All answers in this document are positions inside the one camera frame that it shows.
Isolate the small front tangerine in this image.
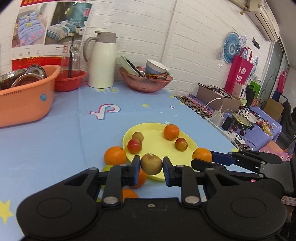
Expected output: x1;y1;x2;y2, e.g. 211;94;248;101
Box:
192;148;213;162

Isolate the red plum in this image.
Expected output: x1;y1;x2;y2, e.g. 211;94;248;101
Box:
175;138;188;152
127;138;142;154

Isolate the brown longan fruit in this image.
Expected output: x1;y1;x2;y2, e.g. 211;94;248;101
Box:
140;153;163;176
132;132;144;143

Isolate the large front orange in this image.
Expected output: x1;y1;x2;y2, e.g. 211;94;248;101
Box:
164;124;180;141

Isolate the large orange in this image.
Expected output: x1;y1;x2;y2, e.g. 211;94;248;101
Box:
122;189;138;201
164;124;180;141

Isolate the large centre orange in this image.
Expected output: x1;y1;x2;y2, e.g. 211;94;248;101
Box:
122;189;138;201

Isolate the white power strip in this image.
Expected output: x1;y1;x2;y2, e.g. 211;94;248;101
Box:
205;118;246;146

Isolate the right side orange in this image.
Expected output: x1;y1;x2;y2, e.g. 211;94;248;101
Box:
130;168;147;189

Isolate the back orange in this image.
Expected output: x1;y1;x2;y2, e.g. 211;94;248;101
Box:
104;146;126;165

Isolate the yellow plastic plate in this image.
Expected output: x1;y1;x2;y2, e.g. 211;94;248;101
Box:
122;123;198;182

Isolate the white charger plug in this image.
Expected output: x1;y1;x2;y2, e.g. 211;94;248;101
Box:
211;110;225;126

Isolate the cardboard box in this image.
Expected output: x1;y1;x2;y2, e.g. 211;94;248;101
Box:
196;85;242;114

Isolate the blue patterned tablecloth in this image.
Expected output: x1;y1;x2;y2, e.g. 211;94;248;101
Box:
0;81;240;240

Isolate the pink gift bag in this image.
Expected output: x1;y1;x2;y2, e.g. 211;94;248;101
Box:
224;47;253;94

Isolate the pink glass bowl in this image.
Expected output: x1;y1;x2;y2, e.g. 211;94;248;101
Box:
119;67;173;93

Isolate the white thermos jug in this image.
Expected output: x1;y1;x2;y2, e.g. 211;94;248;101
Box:
83;31;117;88

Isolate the white blue bowl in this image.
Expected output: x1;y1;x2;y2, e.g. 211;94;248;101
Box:
145;59;169;75

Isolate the white green plate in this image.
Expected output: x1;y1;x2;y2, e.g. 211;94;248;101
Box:
119;56;142;76

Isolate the red plastic colander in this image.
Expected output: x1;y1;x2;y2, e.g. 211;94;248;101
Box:
54;70;87;92

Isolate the blue paper fan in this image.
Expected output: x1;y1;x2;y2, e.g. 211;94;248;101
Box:
219;32;241;64

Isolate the orange plastic basket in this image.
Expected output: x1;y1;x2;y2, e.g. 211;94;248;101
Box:
0;65;61;128

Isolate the glass pitcher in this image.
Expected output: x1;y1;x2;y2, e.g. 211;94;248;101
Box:
60;36;81;78

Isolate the air conditioner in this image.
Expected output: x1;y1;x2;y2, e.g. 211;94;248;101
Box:
245;0;280;43

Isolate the bedding poster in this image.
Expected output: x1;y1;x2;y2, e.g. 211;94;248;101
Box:
9;1;93;61

